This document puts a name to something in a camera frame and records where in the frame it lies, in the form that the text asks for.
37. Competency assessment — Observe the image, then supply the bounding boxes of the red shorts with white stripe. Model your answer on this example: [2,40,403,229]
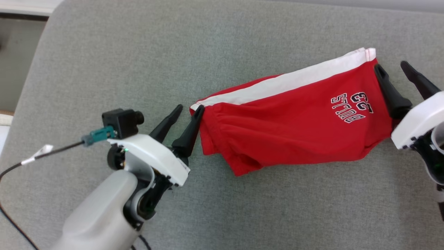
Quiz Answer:
[190,48,403,177]

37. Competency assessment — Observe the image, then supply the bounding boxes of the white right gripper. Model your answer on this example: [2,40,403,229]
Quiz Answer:
[374,61,444,150]

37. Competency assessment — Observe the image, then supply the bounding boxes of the white baseboard strip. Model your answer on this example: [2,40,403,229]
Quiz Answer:
[0,0,65,17]

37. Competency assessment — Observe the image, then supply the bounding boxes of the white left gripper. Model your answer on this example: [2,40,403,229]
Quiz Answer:
[107,104,205,188]

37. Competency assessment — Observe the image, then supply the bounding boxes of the black cable with teal connector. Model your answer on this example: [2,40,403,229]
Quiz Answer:
[0,126,117,250]

